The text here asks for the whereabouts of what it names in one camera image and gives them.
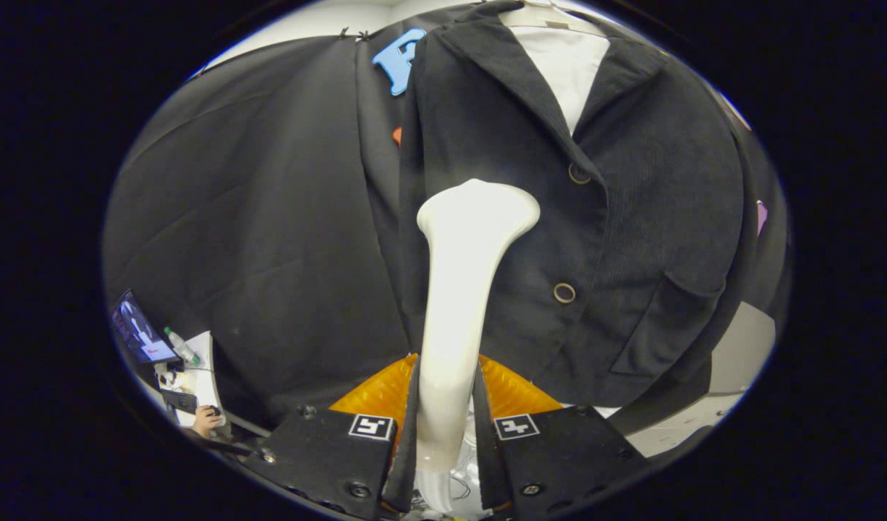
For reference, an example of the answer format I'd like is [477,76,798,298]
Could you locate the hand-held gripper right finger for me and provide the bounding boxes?
[476,355,650,514]

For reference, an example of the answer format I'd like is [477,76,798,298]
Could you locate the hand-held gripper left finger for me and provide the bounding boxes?
[242,355,420,520]

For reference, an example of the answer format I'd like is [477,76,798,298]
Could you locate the white garment steamer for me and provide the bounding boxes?
[416,179,542,516]

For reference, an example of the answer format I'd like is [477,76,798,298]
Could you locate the black jacket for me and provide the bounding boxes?
[399,0,761,410]

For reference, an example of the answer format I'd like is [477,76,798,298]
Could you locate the white clothes hanger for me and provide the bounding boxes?
[498,0,608,38]

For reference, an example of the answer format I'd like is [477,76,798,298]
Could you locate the white desk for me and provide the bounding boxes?
[156,331,229,436]

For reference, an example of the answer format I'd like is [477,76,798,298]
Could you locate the clear plastic bottle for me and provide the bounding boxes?
[164,326,200,367]

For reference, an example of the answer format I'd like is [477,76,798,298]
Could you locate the grey cabinet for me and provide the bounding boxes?
[623,302,777,458]

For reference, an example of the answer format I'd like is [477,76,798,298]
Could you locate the computer monitor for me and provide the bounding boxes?
[112,289,182,364]

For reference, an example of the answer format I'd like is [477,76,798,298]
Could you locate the black floor cables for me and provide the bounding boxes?
[413,470,480,512]

